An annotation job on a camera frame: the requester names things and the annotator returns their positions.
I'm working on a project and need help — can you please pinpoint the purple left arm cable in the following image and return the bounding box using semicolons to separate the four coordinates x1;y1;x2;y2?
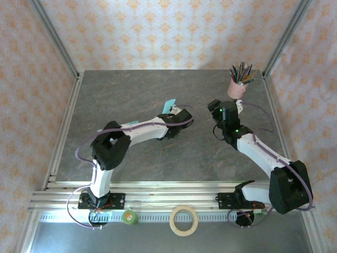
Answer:
67;105;197;230

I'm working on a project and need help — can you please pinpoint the aluminium front rail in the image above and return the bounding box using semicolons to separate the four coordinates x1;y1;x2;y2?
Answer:
27;181;316;213

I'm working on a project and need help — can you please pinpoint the grey metal shelf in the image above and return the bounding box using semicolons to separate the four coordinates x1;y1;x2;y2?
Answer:
15;210;324;253

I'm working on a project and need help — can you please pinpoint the light blue paper sheet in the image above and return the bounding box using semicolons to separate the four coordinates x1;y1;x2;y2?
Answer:
162;99;176;116

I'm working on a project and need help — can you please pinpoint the green tape roll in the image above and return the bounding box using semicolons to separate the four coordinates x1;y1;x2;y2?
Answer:
122;208;140;226

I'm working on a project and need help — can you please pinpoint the beige masking tape roll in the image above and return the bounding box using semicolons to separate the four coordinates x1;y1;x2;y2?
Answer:
169;205;199;237

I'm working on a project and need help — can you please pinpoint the pink pencil cup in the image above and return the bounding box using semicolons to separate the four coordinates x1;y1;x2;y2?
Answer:
227;77;250;100

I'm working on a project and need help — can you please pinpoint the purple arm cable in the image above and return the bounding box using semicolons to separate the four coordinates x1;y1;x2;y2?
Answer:
67;105;197;230
227;102;314;229

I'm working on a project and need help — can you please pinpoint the aluminium corner post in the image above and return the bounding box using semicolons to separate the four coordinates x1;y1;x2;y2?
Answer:
28;0;81;80
262;0;314;80

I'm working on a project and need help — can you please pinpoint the grey slotted cable duct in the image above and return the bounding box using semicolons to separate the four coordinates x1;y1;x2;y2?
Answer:
39;212;268;223

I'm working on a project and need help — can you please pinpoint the aluminium table side rail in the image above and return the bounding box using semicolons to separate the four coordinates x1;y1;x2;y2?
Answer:
260;70;301;190
42;70;85;191

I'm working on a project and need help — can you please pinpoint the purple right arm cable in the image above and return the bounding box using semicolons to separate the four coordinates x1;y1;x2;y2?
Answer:
227;102;314;229

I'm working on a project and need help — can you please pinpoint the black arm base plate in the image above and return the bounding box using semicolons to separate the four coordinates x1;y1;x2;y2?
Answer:
216;192;265;210
78;193;126;211

